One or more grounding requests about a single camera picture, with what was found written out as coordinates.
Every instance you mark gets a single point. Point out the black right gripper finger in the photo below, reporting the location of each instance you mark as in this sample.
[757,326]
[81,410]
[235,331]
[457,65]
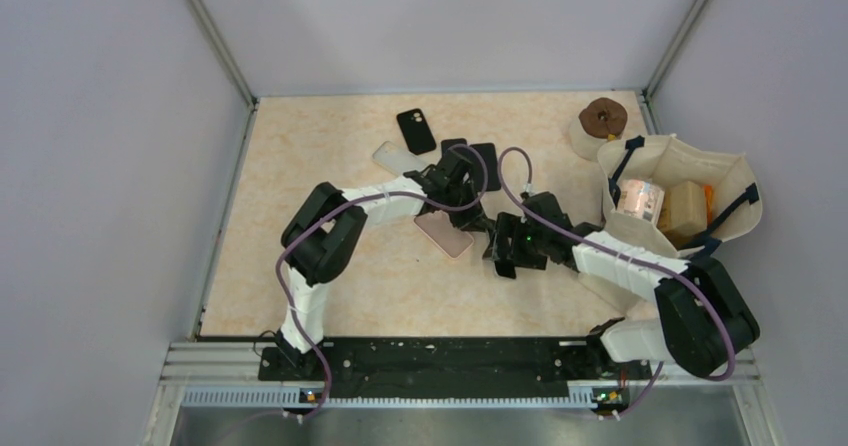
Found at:
[530,259]
[501,248]

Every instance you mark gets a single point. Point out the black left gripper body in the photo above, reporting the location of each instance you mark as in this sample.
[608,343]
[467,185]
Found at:
[459,194]

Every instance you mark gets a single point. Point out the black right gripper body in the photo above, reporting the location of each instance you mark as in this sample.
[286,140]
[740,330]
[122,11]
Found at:
[528,235]

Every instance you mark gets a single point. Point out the pink phone case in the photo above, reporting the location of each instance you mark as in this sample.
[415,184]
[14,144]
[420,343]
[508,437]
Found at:
[440,231]

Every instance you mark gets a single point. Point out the white translucent phone case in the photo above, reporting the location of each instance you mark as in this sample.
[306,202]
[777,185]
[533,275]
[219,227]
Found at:
[397,160]

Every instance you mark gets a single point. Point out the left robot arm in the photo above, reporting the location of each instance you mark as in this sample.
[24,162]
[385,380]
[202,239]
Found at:
[320,240]

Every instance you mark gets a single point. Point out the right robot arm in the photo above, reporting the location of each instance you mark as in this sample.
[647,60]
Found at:
[701,321]

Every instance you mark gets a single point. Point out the blue-edged black phone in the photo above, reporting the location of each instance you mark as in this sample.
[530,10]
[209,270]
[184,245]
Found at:
[450,145]

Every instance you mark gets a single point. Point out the black phone case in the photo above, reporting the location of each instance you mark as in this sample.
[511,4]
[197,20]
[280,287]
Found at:
[416,132]

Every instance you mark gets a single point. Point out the pink patterned roll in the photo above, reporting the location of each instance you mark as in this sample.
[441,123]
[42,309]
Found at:
[641,200]

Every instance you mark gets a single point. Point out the brown-topped paper roll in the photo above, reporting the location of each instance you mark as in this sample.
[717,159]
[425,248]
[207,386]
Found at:
[603,120]

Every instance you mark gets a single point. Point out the brown cardboard box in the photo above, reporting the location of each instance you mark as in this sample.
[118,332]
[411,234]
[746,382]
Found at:
[683,212]

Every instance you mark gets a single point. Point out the orange item in bag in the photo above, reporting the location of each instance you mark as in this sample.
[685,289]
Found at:
[709,196]

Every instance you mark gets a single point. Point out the cream canvas tote bag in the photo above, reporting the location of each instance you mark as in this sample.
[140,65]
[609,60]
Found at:
[667,161]

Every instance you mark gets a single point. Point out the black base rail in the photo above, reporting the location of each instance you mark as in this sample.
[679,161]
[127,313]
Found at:
[454,367]

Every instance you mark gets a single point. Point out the aluminium frame rail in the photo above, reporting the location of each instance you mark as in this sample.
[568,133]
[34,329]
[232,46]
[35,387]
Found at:
[224,371]

